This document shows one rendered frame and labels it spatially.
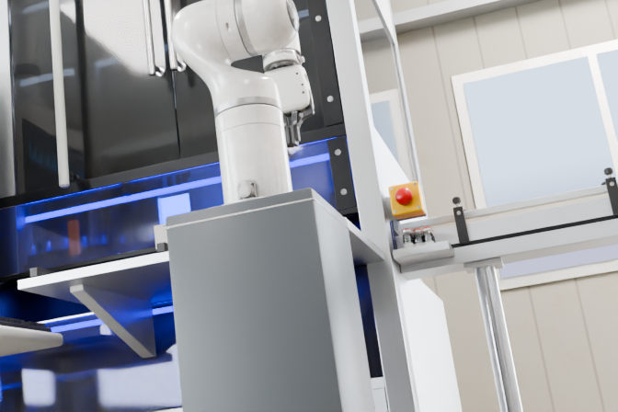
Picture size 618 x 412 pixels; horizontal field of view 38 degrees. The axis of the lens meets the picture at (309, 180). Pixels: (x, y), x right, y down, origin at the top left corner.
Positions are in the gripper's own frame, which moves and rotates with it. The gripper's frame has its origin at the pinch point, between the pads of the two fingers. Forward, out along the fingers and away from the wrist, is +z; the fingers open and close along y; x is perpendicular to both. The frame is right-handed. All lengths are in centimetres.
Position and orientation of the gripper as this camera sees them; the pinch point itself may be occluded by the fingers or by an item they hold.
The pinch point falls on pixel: (291, 136)
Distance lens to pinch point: 188.9
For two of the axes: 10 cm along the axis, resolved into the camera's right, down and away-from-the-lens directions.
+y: -9.6, 2.0, 2.2
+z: 1.3, 9.5, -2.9
